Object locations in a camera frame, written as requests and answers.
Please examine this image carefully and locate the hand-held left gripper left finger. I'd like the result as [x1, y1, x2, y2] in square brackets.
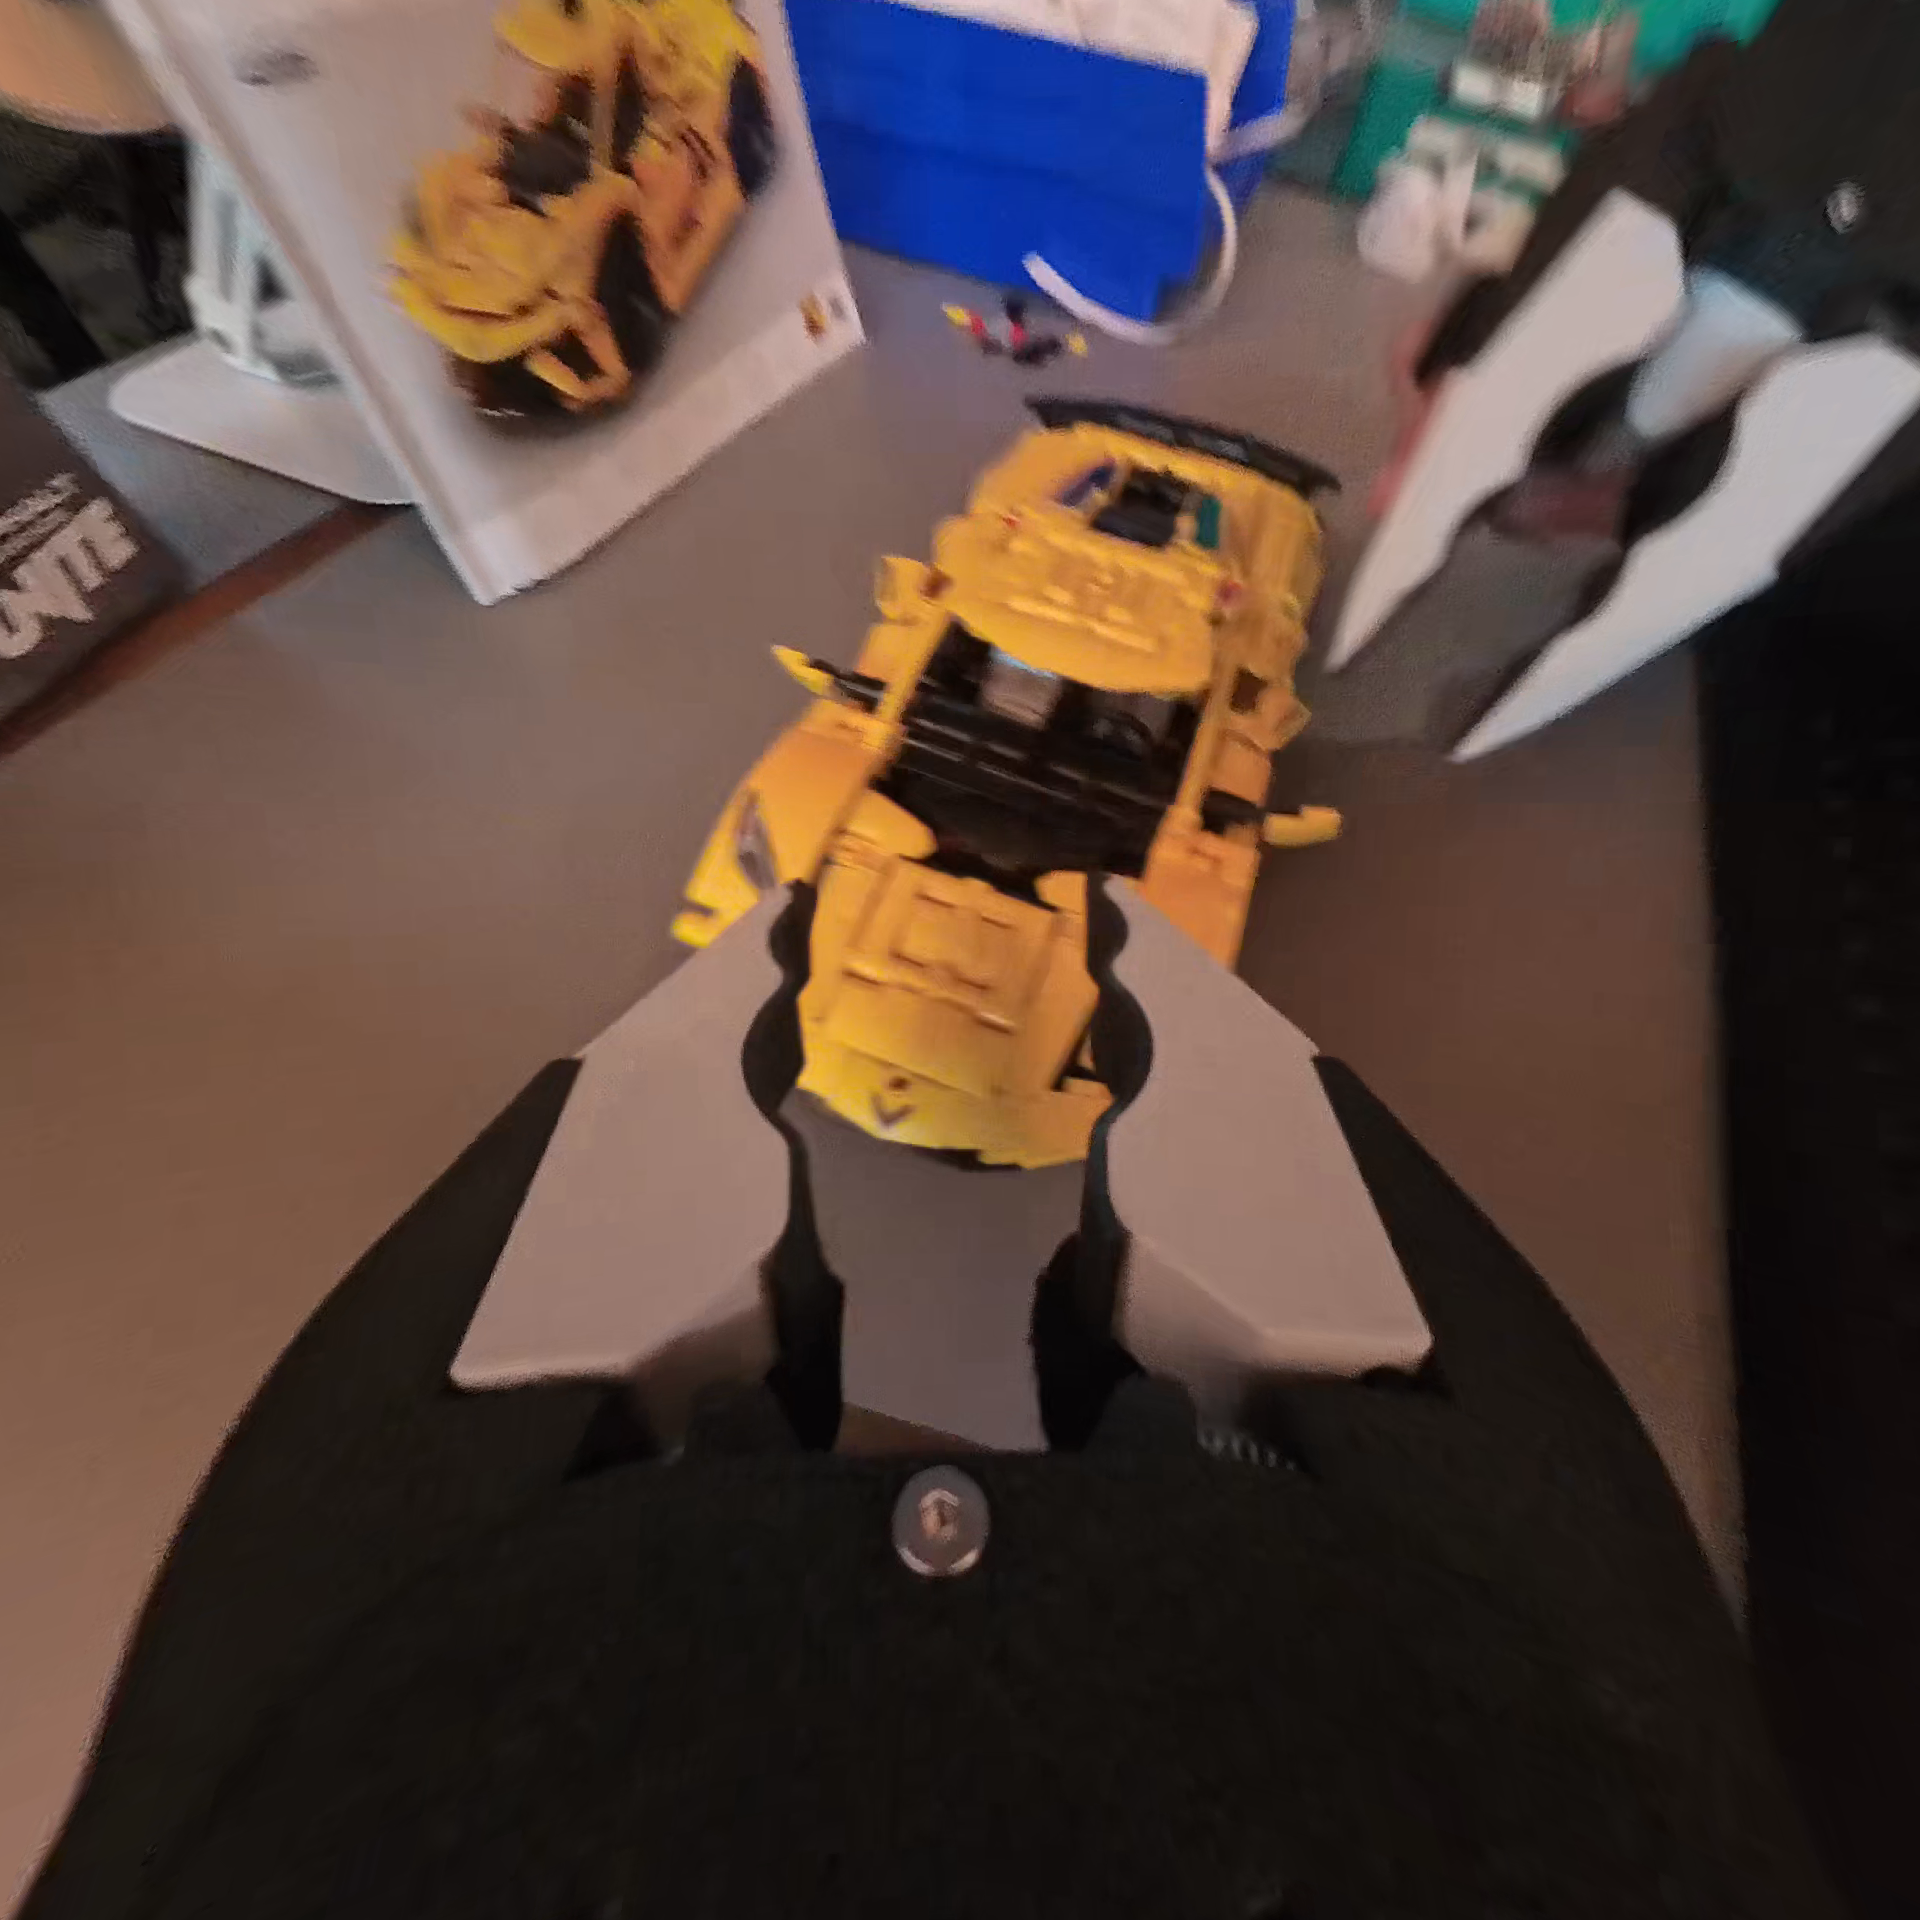
[449, 882, 845, 1454]

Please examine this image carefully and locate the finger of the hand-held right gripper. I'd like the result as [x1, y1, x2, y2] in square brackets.
[1324, 184, 1690, 674]
[1449, 335, 1920, 763]

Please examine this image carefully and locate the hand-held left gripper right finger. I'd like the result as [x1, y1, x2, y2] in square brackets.
[1032, 874, 1433, 1454]

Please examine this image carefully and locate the yellow toy brick car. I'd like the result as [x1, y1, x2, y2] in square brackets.
[672, 394, 1344, 1175]

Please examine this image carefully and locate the grey desk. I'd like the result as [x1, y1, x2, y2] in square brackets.
[0, 182, 1748, 1864]

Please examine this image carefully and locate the teal plastic bin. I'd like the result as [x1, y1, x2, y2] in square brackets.
[1336, 0, 1779, 203]

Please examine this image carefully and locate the pile of small loose bricks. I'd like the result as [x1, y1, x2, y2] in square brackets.
[941, 298, 1088, 366]

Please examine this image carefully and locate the person's black fleece-lined jacket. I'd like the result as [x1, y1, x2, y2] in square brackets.
[1696, 497, 1920, 1920]

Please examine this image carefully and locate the blue plastic bin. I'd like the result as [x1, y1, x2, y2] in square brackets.
[785, 0, 1298, 324]

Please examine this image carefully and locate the white car instruction booklet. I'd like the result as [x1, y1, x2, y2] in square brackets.
[106, 0, 869, 606]

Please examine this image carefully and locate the dark car set box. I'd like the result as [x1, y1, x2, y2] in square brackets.
[0, 368, 189, 722]

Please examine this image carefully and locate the white monitor stand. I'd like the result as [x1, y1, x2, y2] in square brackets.
[108, 143, 413, 507]

